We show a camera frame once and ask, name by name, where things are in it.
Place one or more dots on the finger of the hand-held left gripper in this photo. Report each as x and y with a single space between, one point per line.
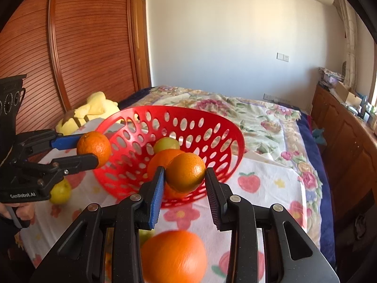
79 162
64 143

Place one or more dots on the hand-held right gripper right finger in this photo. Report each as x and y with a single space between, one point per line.
215 203

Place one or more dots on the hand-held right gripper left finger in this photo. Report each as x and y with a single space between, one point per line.
157 194

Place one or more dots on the orange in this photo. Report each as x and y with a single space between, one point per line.
185 171
157 160
173 256
94 146

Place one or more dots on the green apple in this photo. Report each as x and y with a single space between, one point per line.
61 193

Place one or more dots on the red perforated plastic basket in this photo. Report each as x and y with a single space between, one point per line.
188 110

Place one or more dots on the person's left hand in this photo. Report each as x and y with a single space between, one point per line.
26 212

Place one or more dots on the yellow plush toy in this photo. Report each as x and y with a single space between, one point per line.
94 103

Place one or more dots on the fruit print white cloth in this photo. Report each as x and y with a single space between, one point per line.
265 182

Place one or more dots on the floral quilt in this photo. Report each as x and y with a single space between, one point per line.
250 115

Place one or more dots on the wooden slatted wardrobe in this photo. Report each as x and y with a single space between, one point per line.
88 35

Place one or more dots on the teal cloth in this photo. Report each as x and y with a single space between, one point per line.
318 137

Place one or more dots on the wooden door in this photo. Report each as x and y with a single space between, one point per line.
141 35

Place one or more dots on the wooden cabinet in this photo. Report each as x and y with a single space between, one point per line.
347 141

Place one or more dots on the dark cloth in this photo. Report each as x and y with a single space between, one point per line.
360 227

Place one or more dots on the pile of patterned fabric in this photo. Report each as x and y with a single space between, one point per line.
330 78

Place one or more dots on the open cardboard box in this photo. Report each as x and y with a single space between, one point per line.
344 93

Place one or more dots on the window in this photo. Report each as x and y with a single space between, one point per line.
375 88

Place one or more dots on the patterned beige curtain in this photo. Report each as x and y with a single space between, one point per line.
350 50

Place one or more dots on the white wall switch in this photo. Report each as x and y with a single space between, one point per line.
282 56

